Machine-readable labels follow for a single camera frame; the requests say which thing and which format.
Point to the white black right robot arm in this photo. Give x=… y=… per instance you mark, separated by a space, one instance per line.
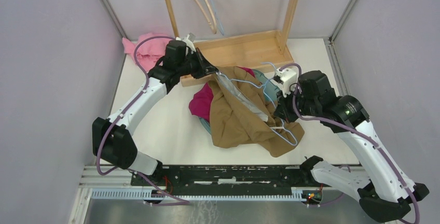
x=386 y=193

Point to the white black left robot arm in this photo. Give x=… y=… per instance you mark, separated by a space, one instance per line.
x=112 y=136

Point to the brown skirt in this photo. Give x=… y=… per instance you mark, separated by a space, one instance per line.
x=224 y=136

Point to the white slotted cable duct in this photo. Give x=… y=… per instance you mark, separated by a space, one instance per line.
x=153 y=195

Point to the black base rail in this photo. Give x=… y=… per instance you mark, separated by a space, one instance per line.
x=232 y=180

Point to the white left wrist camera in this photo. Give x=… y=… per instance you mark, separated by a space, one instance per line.
x=189 y=41

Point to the pink crumpled cloth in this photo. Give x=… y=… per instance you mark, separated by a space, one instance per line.
x=149 y=52

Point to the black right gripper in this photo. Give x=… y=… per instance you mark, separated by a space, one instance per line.
x=283 y=107

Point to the magenta cloth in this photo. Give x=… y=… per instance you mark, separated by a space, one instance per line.
x=236 y=91

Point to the wooden clothes rack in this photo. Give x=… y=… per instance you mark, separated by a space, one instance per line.
x=249 y=50

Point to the beige wooden hanger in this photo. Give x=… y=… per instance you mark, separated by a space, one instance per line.
x=202 y=2

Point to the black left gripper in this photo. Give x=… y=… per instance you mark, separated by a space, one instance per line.
x=204 y=67

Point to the teal plastic basket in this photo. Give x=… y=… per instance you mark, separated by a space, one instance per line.
x=200 y=104

